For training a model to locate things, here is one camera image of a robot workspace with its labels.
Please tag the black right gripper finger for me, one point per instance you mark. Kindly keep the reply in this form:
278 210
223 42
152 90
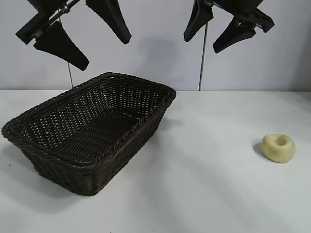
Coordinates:
235 34
198 21

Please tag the dark brown wicker basket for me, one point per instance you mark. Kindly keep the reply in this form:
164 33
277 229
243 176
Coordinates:
80 136

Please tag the pale yellow egg yolk pastry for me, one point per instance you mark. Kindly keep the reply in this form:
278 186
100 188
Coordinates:
272 148

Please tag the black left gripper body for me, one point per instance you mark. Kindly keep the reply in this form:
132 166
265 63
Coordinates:
36 24

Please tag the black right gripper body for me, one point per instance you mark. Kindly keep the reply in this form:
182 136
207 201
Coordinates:
245 9

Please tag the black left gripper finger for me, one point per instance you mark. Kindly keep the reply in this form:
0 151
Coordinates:
60 46
109 17

